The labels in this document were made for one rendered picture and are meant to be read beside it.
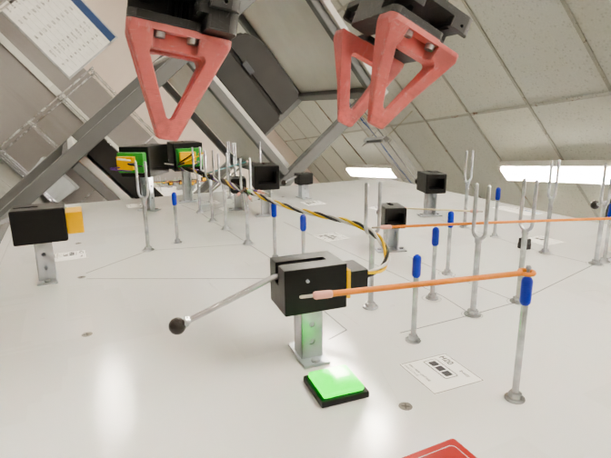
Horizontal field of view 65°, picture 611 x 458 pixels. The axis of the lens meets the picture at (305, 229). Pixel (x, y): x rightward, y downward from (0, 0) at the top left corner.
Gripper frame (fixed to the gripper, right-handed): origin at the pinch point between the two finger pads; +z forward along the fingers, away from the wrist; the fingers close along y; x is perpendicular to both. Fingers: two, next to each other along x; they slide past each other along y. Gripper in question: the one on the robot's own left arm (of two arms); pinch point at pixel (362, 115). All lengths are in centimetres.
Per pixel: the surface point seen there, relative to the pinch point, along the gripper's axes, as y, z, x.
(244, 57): 107, -21, -10
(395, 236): 25.9, 8.8, -26.1
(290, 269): -1.5, 14.0, 1.4
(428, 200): 45, 0, -44
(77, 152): 95, 20, 22
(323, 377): -5.3, 20.7, -3.1
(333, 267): -1.9, 12.6, -2.0
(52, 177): 95, 28, 25
